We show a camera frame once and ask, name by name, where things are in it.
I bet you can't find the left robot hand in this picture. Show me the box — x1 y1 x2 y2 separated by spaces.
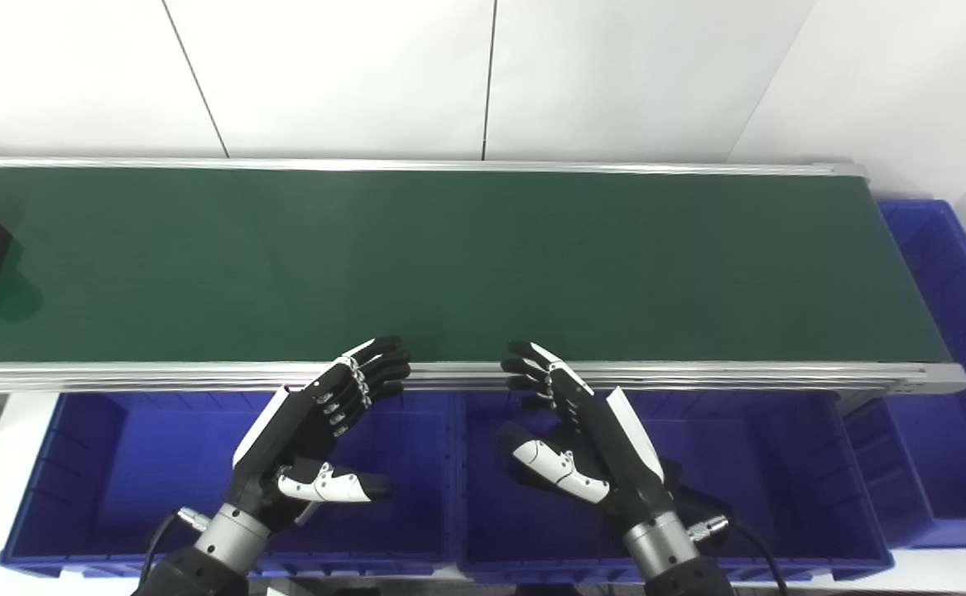
230 335 411 535

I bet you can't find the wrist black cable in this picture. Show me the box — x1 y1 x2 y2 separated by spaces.
688 513 790 596
142 507 210 596

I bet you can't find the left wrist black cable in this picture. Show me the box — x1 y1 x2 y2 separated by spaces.
142 507 210 596

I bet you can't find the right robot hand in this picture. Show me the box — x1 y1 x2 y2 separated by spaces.
495 339 682 531

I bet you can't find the green conveyor belt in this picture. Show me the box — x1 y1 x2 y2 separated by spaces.
0 166 951 365
0 156 966 435

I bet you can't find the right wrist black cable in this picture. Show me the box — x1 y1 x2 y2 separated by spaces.
688 513 790 596

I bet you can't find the blue plastic bin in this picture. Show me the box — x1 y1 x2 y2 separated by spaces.
454 389 895 584
0 389 460 579
843 199 966 551

